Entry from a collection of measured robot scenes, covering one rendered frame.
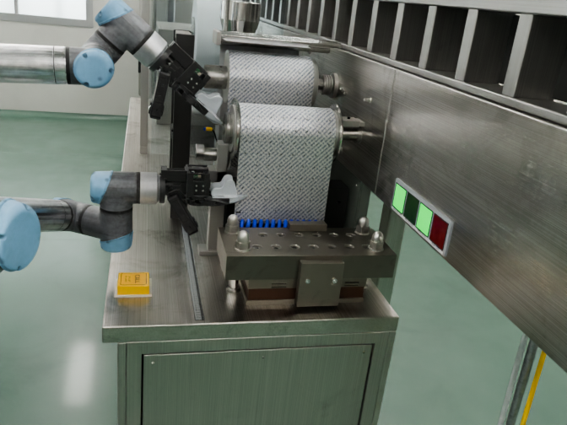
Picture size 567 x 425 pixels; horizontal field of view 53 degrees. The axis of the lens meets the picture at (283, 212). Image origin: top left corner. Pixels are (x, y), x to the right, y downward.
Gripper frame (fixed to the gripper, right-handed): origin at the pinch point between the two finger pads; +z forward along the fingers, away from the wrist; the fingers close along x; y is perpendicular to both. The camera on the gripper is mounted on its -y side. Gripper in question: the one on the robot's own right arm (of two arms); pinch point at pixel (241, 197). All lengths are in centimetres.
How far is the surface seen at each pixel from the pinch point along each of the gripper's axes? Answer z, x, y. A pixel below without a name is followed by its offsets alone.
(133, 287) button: -25.5, -13.5, -16.9
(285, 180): 10.5, -0.2, 4.9
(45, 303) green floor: -71, 137, -109
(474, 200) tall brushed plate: 31, -50, 19
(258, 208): 4.3, -0.3, -2.6
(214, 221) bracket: -5.3, 7.8, -9.5
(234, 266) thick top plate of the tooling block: -4.2, -20.0, -8.5
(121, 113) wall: -49, 556, -101
